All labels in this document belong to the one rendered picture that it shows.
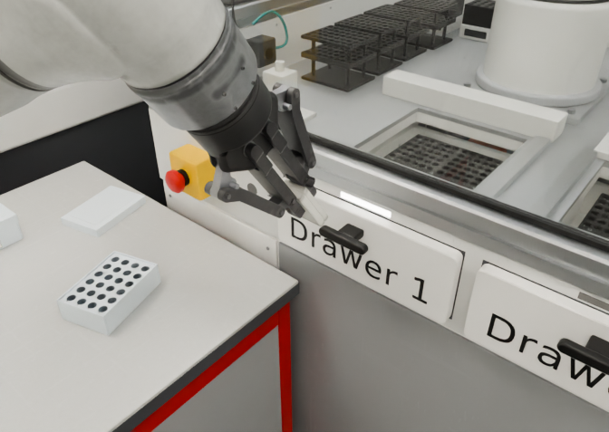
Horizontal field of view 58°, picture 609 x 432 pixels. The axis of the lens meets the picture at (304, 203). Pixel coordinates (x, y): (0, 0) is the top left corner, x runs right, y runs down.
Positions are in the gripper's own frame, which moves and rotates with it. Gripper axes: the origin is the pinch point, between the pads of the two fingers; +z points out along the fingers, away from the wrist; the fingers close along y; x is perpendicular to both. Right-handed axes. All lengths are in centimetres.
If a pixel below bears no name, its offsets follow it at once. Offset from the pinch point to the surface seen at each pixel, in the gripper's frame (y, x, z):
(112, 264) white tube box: -17.9, 32.6, 13.2
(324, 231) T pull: 1.1, 3.2, 12.5
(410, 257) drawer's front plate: 3.4, -7.8, 15.4
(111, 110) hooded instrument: 10, 81, 30
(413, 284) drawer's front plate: 1.1, -8.8, 18.7
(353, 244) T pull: 1.1, -1.5, 12.5
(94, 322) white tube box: -25.5, 25.6, 10.0
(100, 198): -10, 54, 21
